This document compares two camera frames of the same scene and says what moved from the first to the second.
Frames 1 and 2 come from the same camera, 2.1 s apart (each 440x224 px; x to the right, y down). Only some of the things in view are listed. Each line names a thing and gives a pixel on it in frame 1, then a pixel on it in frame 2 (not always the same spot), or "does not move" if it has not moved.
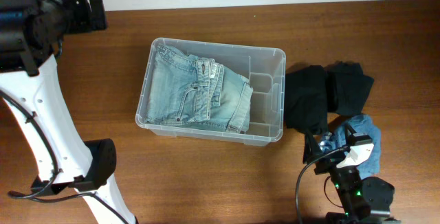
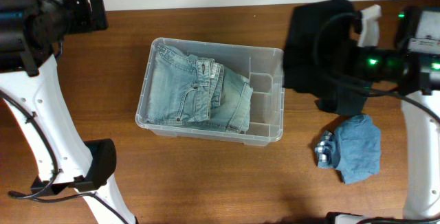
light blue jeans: (190, 91) does not move
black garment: (306, 99) -> (318, 44)
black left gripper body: (78, 16) does not move
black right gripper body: (328, 163) -> (371, 62)
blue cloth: (358, 124) does not move
